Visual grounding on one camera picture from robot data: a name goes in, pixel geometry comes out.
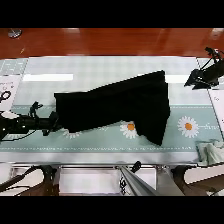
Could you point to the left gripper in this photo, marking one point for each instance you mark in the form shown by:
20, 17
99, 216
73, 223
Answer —
54, 122

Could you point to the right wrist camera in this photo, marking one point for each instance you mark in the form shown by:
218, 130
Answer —
213, 53

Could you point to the small round grey object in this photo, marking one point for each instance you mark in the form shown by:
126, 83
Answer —
15, 33

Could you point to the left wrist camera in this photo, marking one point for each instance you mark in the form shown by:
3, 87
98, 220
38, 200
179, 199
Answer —
34, 108

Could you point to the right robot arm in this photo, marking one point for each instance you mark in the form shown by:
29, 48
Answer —
218, 71

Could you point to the black garment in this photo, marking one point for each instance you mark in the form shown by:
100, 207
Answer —
133, 103

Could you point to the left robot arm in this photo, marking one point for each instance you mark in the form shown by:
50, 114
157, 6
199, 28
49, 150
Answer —
20, 122

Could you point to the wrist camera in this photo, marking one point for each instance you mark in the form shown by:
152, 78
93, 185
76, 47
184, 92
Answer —
213, 53
34, 108

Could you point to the pale green garment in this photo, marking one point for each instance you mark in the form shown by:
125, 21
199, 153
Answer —
210, 151

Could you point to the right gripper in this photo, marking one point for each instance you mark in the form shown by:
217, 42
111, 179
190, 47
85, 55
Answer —
207, 76

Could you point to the silver frame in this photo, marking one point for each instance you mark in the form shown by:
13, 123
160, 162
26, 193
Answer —
143, 181

